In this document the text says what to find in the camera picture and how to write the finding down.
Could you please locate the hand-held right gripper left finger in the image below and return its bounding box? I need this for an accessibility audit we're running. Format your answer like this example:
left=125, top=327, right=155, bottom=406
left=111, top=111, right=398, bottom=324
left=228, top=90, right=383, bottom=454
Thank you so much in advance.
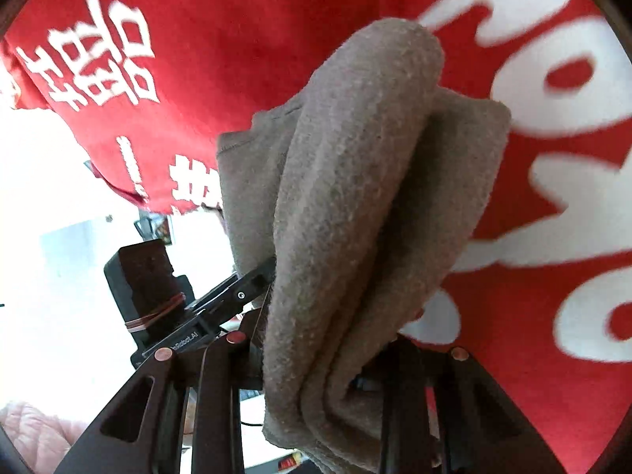
left=53, top=313, right=267, bottom=474

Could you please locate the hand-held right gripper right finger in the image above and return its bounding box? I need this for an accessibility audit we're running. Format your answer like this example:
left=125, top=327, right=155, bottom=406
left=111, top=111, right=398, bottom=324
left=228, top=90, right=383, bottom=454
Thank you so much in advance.
left=348, top=333, right=568, bottom=474

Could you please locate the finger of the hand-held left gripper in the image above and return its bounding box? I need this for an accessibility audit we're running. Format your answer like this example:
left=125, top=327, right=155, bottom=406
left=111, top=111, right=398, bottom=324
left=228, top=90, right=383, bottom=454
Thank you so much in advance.
left=196, top=256, right=278, bottom=325
left=186, top=273, right=240, bottom=310

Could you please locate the grey towel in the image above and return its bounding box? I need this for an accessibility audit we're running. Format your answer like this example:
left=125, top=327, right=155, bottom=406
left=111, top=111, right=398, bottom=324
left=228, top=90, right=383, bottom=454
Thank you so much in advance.
left=216, top=17, right=512, bottom=474

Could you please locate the dark box with red print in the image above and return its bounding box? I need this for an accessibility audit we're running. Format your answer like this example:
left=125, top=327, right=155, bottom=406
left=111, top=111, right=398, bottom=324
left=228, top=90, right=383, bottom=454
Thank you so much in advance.
left=135, top=211, right=175, bottom=248

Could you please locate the red printed cloth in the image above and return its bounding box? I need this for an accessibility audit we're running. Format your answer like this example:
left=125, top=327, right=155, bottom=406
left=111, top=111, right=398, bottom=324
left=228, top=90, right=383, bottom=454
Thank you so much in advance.
left=0, top=0, right=632, bottom=474

